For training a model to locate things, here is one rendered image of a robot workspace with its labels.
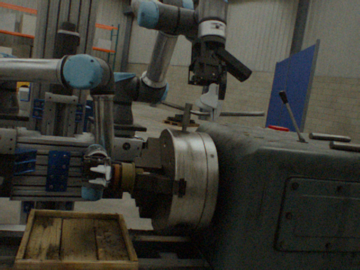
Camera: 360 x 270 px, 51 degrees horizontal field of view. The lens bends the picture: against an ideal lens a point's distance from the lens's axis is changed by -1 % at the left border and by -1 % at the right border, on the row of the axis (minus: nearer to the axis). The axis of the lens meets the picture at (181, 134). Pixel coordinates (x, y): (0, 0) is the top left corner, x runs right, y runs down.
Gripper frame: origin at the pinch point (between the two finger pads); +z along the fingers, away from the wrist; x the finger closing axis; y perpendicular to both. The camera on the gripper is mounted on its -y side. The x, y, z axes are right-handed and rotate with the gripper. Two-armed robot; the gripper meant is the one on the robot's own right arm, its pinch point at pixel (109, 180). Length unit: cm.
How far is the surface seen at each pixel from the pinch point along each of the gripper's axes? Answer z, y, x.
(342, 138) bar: -8, -81, 19
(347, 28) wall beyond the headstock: -920, -783, 284
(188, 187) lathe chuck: 12.3, -19.3, 3.1
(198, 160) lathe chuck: 9.2, -21.9, 9.9
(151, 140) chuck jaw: -9.5, -12.5, 11.0
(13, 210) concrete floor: -261, 54, -108
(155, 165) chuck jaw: -4.2, -13.6, 4.5
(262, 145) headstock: 17.5, -35.7, 16.8
